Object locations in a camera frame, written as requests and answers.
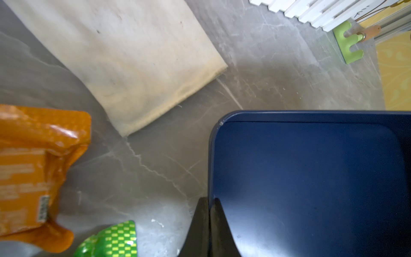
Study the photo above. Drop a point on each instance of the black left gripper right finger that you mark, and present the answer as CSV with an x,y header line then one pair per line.
x,y
221,239

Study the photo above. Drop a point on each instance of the white fabric garden glove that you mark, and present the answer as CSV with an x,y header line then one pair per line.
x,y
139,59

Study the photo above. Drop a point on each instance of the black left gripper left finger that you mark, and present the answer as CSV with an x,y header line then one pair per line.
x,y
198,237

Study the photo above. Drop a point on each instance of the white fence flower pot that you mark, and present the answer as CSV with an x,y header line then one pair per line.
x,y
326,14

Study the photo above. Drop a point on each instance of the dark blue storage box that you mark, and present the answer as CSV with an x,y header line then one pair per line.
x,y
314,183

